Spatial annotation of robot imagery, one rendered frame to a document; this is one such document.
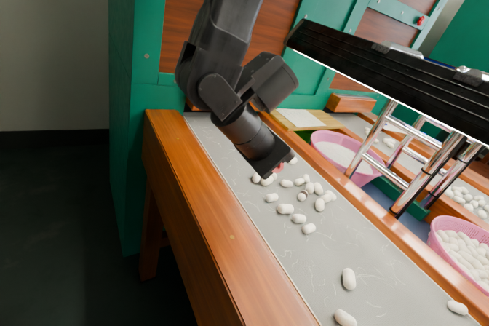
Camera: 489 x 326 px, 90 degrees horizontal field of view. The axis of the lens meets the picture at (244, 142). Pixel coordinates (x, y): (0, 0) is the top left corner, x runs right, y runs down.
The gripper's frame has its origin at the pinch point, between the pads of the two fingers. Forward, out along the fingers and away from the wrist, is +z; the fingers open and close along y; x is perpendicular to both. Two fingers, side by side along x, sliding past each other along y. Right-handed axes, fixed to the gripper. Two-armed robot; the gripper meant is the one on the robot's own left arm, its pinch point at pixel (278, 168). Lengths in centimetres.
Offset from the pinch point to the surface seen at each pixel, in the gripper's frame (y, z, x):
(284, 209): -2.6, 9.7, 5.1
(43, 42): 137, -21, 44
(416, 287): -26.1, 23.7, -4.3
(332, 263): -15.6, 13.0, 4.7
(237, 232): -4.9, -1.1, 13.3
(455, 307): -31.6, 24.3, -6.6
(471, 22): 87, 173, -231
